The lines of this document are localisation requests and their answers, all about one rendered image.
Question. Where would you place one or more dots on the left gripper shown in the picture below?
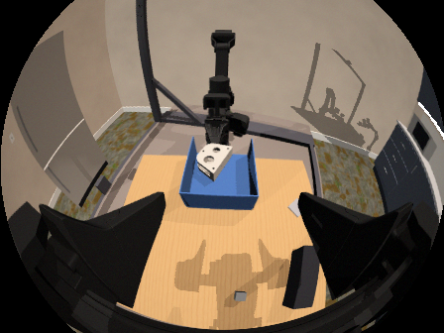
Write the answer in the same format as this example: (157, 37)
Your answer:
(217, 125)

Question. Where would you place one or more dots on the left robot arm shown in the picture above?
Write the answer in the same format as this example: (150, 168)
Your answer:
(220, 83)

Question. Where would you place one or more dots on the blue open-top tray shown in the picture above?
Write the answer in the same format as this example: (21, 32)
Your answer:
(239, 176)

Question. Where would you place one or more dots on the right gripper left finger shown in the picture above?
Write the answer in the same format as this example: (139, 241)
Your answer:
(115, 246)

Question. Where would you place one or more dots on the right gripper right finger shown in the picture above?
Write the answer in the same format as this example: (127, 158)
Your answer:
(345, 241)

